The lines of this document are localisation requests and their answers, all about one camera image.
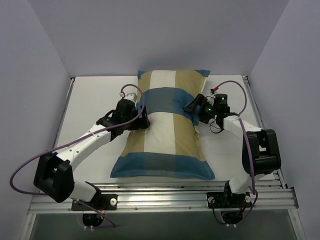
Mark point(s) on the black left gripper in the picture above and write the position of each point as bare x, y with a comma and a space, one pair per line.
141, 121

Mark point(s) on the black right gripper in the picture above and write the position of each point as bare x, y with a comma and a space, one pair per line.
200, 107

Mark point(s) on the checked blue tan pillowcase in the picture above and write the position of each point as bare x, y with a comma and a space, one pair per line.
170, 146

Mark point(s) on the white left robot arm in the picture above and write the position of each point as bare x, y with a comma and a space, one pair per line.
54, 174

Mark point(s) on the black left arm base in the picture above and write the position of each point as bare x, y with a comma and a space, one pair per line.
102, 202

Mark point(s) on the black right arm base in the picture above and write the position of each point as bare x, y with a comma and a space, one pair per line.
220, 200

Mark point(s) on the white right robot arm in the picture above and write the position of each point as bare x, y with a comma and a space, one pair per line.
260, 150

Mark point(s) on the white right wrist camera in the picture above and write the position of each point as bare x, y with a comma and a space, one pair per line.
210, 99

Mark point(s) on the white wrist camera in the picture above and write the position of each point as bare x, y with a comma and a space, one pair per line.
131, 97
210, 99

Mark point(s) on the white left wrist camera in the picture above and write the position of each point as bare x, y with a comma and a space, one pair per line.
131, 97

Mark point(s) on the aluminium table frame rail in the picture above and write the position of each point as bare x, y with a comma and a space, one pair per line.
160, 194

